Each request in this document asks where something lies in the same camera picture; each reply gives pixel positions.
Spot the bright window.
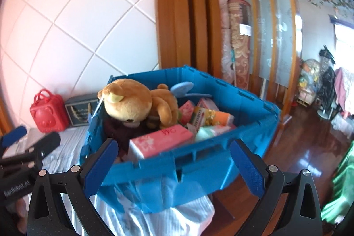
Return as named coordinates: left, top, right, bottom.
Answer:
left=329, top=15, right=354, bottom=71

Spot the pale floral rolled mat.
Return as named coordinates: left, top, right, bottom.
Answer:
left=220, top=2, right=233, bottom=82

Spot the orange yellow pack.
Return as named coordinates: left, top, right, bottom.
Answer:
left=203, top=109, right=234, bottom=127

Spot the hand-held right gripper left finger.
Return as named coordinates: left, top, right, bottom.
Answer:
left=28, top=138, right=119, bottom=236

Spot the green cloth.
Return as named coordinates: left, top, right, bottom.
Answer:
left=321, top=139, right=354, bottom=225

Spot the dark green gift bag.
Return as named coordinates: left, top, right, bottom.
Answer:
left=65, top=93, right=100, bottom=127

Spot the patterned rolled carpet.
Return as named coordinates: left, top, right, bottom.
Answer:
left=227, top=0, right=252, bottom=91

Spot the red medicine box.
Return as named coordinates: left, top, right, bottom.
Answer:
left=189, top=107, right=206, bottom=131

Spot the pile of colourful bags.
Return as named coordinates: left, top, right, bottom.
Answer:
left=297, top=58, right=321, bottom=108

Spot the red bear suitcase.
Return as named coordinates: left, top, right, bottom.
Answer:
left=29, top=89, right=69, bottom=134

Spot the frosted glass partition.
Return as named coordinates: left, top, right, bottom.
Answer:
left=227, top=0, right=302, bottom=104

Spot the maroon knitted cloth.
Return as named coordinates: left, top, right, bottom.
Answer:
left=104, top=117, right=155, bottom=148

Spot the blue plastic crate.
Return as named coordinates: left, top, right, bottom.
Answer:
left=80, top=65, right=281, bottom=214

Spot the wooden wall frame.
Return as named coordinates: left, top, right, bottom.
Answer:
left=153, top=0, right=222, bottom=77

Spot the pink cloth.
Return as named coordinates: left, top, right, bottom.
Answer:
left=333, top=66, right=354, bottom=117

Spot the black garment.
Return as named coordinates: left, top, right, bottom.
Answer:
left=318, top=45, right=338, bottom=120

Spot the person's left hand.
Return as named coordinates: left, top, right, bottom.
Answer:
left=14, top=197, right=29, bottom=235

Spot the pale blue tablecloth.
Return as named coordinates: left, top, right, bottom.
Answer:
left=8, top=125, right=216, bottom=236

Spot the pale green soft pack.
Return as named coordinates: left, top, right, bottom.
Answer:
left=195, top=125, right=237, bottom=142

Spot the brown bear plush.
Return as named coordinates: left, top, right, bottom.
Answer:
left=97, top=78, right=180, bottom=129

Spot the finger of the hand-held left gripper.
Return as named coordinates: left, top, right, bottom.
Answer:
left=0, top=131, right=61, bottom=170
left=0, top=125, right=27, bottom=148

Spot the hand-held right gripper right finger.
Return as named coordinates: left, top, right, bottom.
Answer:
left=230, top=139, right=323, bottom=236

